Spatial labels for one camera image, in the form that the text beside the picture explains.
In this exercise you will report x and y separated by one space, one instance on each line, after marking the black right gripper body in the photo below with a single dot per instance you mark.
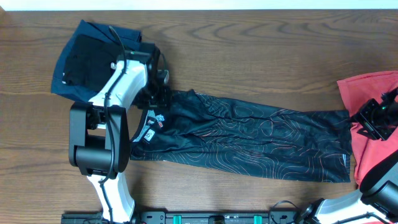
379 121

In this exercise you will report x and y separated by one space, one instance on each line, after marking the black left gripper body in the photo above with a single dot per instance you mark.
154 98

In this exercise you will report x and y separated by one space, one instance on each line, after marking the black patterned sports jersey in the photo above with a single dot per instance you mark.
247 138

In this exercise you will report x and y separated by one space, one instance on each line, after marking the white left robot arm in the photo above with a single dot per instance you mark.
99 143

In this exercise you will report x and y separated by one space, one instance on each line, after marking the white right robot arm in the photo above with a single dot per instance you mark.
376 198

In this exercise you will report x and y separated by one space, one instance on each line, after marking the red t-shirt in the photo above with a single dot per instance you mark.
355 92

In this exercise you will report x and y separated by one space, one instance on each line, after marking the folded black garment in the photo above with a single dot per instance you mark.
89 63

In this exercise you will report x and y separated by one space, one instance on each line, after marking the folded navy blue garment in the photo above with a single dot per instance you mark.
130 38

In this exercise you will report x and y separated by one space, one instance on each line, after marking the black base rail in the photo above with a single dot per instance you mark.
199 217

